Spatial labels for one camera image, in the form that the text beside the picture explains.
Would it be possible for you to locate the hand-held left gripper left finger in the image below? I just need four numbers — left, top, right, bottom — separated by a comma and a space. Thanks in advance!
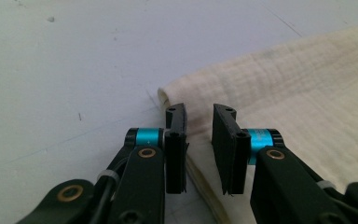
125, 103, 190, 194

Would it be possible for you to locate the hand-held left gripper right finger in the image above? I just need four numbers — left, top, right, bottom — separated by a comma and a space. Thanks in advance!
212, 104, 284, 195

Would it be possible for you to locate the cream printed baby garment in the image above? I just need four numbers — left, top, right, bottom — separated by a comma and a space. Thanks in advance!
158, 21, 358, 224

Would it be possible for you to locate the white grid mat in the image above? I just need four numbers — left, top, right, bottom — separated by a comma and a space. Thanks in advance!
0, 0, 358, 224

